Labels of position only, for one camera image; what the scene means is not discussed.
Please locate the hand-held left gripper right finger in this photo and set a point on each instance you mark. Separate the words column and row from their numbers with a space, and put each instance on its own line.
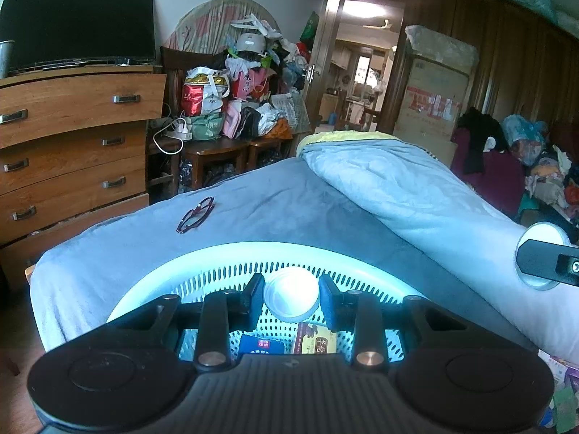
column 329, row 303

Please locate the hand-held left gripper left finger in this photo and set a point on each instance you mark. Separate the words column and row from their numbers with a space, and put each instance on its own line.
column 254, row 300

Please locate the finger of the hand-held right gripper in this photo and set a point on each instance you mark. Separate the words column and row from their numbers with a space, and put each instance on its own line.
column 543, row 262

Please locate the white round jar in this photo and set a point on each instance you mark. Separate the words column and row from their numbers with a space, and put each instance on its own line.
column 543, row 231

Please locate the white plastic cup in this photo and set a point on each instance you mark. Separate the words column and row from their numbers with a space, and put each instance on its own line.
column 291, row 294

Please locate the brown packet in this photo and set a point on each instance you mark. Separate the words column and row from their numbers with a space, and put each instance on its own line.
column 314, row 339

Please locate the blue packet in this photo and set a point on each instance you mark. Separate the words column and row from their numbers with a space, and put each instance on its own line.
column 261, row 345

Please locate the turquoise plastic basket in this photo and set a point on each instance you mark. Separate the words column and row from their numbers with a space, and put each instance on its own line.
column 217, row 262

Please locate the pile of clothes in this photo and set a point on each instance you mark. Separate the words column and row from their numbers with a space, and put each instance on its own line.
column 533, row 167

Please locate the red-framed glasses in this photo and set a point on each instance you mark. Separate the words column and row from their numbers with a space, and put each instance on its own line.
column 197, row 214

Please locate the blue plastic bag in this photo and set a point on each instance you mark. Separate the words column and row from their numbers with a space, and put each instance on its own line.
column 524, row 138

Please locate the pile of colourful packets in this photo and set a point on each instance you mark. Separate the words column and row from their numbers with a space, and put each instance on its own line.
column 563, row 393

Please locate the pale folded duvet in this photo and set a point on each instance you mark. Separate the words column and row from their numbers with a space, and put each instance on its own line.
column 407, row 190

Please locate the dark wooden chair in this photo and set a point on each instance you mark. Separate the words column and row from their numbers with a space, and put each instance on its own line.
column 212, row 153

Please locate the yellow blanket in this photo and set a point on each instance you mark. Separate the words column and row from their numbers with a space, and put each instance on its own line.
column 353, row 136

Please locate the white power strip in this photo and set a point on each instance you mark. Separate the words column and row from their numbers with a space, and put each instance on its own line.
column 178, row 130

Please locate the newspaper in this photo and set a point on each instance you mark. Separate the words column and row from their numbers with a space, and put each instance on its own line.
column 291, row 110

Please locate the dark wooden wardrobe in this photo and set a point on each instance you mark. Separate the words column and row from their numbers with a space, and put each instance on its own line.
column 511, row 63

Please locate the large cardboard box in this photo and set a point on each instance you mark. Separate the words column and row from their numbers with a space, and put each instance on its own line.
column 434, row 90

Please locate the red and gold bag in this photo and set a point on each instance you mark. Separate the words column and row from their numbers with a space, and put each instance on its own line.
column 201, row 92

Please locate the heap of bags and clutter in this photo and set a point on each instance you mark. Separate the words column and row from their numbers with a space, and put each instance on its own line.
column 267, row 86

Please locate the wooden dresser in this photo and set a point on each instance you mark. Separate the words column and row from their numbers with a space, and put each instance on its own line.
column 68, row 144

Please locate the wooden door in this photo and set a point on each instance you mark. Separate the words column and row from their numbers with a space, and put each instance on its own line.
column 323, row 54

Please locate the white helmet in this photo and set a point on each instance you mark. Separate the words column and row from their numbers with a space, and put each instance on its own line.
column 251, row 41

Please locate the green hanging bag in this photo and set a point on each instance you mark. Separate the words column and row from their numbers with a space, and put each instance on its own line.
column 310, row 27

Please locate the floral round folding tabletop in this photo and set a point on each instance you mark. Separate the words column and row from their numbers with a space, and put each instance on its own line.
column 208, row 22

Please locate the ceiling fan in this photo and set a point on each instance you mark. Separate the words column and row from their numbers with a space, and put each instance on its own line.
column 382, row 25

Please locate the black television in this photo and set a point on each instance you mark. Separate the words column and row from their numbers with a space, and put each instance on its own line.
column 77, row 22

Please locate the grey metal pot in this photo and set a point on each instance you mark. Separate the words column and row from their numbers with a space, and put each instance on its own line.
column 6, row 58

